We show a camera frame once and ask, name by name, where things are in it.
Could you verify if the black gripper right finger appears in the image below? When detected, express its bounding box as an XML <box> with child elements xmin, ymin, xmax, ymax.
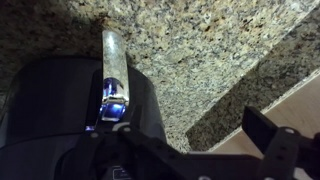
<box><xmin>241</xmin><ymin>105</ymin><xmax>302</xmax><ymax>180</ymax></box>

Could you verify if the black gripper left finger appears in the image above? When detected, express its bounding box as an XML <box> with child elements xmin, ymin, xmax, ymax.
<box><xmin>63</xmin><ymin>122</ymin><xmax>188</xmax><ymax>180</ymax></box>

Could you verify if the light wood tall side panel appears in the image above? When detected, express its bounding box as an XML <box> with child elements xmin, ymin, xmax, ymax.
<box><xmin>209</xmin><ymin>68</ymin><xmax>320</xmax><ymax>180</ymax></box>

